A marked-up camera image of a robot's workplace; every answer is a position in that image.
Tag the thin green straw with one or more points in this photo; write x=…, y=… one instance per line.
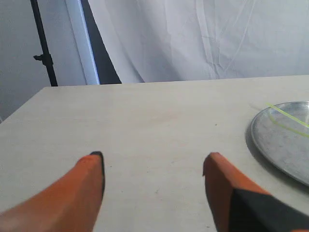
x=302, y=123

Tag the white softbox panel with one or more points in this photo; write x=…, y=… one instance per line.
x=83, y=42

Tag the black light stand pole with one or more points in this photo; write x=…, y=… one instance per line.
x=45, y=57

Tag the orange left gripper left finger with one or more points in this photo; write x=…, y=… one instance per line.
x=71, y=204

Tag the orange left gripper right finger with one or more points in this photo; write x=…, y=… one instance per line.
x=240, y=205

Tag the round silver metal plate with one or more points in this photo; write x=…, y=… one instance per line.
x=285, y=150

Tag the white backdrop cloth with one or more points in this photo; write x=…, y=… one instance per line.
x=184, y=40

